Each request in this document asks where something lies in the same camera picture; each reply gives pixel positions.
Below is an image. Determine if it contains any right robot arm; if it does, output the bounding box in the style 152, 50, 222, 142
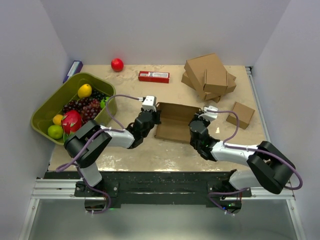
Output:
188, 110, 296, 197

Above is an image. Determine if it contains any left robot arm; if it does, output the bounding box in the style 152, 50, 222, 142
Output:
64, 110, 161, 196

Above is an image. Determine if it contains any lone small cardboard box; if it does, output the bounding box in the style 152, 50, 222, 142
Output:
231, 101, 255, 130

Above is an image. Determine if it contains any top small cardboard box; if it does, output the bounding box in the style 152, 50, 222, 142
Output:
203, 69, 237, 96

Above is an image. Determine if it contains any large stacked cardboard box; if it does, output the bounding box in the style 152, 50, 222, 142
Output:
184, 53, 226, 89

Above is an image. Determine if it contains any purple flat box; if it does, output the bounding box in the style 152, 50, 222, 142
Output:
62, 60, 83, 84

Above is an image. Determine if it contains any red rectangular carton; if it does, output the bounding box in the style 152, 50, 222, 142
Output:
138, 71, 170, 84

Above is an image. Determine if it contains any red grape bunch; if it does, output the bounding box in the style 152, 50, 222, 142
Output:
80, 98, 101, 124

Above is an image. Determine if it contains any red apple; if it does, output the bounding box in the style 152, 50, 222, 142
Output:
111, 58, 124, 72

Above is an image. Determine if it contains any yellow lemon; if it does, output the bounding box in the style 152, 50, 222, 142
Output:
77, 83, 93, 99

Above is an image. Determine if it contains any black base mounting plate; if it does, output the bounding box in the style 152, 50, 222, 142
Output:
44, 170, 252, 212

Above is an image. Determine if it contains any dark purple grape bunch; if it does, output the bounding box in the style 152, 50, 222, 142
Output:
62, 89, 107, 115

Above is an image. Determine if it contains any red dragon fruit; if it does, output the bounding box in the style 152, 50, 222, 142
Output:
61, 110, 82, 135

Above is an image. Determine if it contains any small orange fruit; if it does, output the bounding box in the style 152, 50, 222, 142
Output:
52, 114, 63, 126

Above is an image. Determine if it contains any green lime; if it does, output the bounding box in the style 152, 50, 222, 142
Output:
47, 124, 64, 140

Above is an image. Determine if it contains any olive green plastic bin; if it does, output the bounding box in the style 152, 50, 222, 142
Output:
30, 72, 116, 146

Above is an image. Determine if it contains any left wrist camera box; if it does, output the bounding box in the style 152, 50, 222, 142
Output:
142, 95, 157, 112

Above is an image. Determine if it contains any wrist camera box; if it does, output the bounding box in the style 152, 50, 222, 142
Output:
142, 95, 157, 112
199, 105, 219, 122

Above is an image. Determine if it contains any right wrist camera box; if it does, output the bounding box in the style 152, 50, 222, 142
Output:
199, 105, 219, 122

